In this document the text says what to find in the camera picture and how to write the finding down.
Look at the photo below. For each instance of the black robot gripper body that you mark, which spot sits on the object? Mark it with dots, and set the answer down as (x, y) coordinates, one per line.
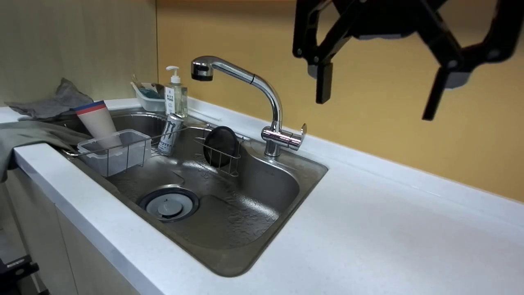
(386, 16)

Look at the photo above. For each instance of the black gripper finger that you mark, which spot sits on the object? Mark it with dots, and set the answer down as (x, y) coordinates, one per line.
(323, 75)
(453, 65)

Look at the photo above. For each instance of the chrome sink faucet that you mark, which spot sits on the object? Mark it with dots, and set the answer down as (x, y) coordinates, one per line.
(248, 78)

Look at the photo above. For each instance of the black round sponge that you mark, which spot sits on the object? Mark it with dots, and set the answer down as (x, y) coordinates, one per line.
(222, 144)

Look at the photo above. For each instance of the clear pump soap bottle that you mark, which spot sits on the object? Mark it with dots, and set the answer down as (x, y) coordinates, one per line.
(174, 91)

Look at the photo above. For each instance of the stainless steel sink basin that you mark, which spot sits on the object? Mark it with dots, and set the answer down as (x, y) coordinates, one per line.
(219, 190)

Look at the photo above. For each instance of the white soap dish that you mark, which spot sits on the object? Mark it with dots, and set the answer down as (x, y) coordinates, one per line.
(148, 96)

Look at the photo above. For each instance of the grey sink drain strainer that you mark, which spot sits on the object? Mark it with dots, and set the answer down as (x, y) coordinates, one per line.
(168, 203)

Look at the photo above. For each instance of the clear plastic container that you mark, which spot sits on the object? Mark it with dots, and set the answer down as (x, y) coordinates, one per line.
(115, 150)

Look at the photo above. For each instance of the white tube with red band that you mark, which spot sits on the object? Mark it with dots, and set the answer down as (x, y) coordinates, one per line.
(99, 123)

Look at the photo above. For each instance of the grey cloth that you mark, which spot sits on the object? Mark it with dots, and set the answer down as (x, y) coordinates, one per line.
(51, 103)

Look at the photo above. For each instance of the white counter cabinet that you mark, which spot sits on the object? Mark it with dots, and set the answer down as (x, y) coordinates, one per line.
(60, 245)

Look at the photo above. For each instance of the black object on floor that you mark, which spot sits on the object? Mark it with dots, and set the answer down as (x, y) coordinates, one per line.
(17, 272)

